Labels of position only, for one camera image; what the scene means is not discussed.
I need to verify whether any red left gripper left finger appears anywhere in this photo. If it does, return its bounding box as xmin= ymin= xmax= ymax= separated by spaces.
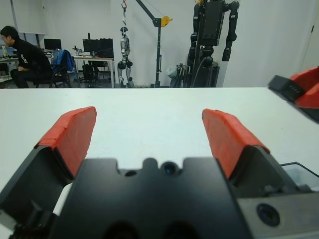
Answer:
xmin=0 ymin=106 xmax=97 ymax=225

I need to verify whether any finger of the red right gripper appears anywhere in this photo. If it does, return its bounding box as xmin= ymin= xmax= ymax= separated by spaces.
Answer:
xmin=295 ymin=83 xmax=319 ymax=110
xmin=290 ymin=66 xmax=319 ymax=83

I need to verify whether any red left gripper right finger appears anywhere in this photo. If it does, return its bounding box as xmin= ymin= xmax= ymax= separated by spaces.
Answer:
xmin=201 ymin=108 xmax=312 ymax=199

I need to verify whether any white door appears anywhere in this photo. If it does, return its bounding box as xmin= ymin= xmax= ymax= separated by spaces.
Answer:
xmin=298 ymin=0 xmax=319 ymax=73

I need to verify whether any black office chair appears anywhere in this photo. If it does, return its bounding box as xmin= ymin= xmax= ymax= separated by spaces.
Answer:
xmin=49 ymin=49 xmax=76 ymax=88
xmin=32 ymin=74 xmax=54 ymax=89

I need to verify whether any black computer tower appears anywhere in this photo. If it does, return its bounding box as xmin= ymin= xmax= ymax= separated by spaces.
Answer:
xmin=82 ymin=64 xmax=94 ymax=81

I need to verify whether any blue jacket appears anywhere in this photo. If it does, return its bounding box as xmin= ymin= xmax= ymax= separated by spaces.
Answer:
xmin=52 ymin=49 xmax=75 ymax=75

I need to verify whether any folded grey trolley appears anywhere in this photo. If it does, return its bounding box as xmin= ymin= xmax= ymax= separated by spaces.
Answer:
xmin=168 ymin=63 xmax=192 ymax=88

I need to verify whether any white desk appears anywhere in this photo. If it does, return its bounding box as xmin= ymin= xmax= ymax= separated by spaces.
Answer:
xmin=73 ymin=56 xmax=116 ymax=88

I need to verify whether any person in black clothes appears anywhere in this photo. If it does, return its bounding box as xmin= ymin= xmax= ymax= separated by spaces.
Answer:
xmin=0 ymin=25 xmax=54 ymax=89

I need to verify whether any black computer monitor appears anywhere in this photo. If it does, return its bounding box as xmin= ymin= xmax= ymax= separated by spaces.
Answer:
xmin=43 ymin=38 xmax=62 ymax=50
xmin=82 ymin=38 xmax=101 ymax=53

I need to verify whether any black equipment case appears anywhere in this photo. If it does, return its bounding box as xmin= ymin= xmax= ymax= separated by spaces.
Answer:
xmin=100 ymin=38 xmax=115 ymax=58

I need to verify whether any silver humanoid robot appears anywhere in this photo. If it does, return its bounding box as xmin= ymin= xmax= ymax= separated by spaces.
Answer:
xmin=117 ymin=26 xmax=134 ymax=88

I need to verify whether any black humanoid robot on stand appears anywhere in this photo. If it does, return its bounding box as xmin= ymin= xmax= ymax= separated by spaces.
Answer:
xmin=186 ymin=0 xmax=240 ymax=88

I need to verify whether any black hoist crane stand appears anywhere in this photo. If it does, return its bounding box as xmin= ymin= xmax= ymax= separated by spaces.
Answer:
xmin=136 ymin=0 xmax=166 ymax=88

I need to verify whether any red hoist hook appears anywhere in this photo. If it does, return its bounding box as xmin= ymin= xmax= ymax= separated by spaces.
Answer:
xmin=121 ymin=0 xmax=128 ymax=25

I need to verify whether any white wall board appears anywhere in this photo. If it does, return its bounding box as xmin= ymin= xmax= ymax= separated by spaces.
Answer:
xmin=11 ymin=0 xmax=48 ymax=34

